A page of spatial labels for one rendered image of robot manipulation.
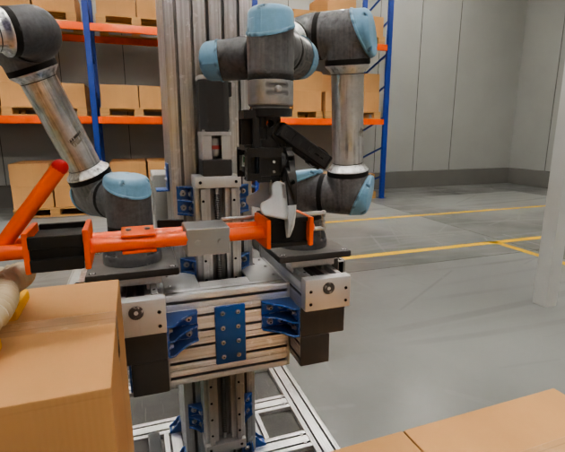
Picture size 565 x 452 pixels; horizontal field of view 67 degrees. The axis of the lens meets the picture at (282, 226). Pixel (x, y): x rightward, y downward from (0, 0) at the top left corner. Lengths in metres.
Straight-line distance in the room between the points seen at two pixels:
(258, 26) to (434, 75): 10.89
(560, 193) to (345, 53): 2.92
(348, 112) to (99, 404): 0.89
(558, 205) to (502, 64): 9.32
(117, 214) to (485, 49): 11.86
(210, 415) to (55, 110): 1.01
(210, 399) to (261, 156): 0.98
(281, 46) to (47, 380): 0.56
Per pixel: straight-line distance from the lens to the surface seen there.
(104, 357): 0.64
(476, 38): 12.42
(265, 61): 0.70
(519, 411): 1.60
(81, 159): 1.25
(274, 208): 0.69
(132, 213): 1.15
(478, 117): 12.42
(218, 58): 0.86
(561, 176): 3.85
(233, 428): 1.61
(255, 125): 0.71
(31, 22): 1.08
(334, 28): 1.16
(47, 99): 1.22
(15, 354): 0.70
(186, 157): 1.33
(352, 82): 1.16
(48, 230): 0.74
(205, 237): 0.69
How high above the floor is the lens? 1.38
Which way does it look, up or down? 13 degrees down
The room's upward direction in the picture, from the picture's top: straight up
